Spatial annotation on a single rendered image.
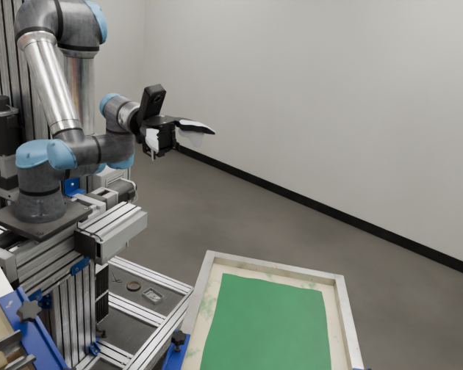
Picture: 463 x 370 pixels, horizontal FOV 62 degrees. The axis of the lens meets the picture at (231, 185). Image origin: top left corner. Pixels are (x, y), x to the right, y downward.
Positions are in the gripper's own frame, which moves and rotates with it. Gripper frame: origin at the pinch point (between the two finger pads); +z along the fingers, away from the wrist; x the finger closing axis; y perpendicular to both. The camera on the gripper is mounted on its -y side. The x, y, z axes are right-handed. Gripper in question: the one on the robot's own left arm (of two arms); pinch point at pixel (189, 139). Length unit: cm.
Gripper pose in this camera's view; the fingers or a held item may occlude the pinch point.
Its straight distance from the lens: 82.4
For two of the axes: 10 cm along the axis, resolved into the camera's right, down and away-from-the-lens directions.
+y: -0.3, 8.7, 5.0
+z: 6.7, 3.9, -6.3
